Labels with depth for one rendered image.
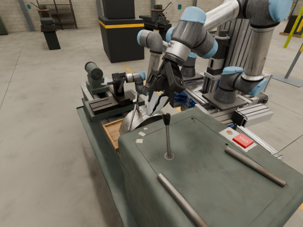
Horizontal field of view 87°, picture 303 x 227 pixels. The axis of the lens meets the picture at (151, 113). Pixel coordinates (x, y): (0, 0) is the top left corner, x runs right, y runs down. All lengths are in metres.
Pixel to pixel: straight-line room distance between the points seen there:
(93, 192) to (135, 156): 1.48
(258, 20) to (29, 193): 2.48
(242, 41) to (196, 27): 0.83
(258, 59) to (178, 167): 0.69
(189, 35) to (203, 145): 0.42
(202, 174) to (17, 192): 2.17
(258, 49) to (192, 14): 0.51
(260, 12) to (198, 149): 0.63
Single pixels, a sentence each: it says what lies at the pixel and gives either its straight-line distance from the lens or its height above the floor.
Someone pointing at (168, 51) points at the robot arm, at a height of 1.62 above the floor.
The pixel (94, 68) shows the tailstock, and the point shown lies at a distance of 1.89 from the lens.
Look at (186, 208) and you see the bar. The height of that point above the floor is 1.27.
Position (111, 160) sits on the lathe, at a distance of 1.57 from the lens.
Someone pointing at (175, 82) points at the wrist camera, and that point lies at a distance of 0.46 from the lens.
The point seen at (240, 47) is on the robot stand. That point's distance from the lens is 1.36.
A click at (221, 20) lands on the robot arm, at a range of 0.86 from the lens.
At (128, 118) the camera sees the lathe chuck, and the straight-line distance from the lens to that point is 0.91.
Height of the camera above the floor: 1.75
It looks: 36 degrees down
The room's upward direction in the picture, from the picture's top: straight up
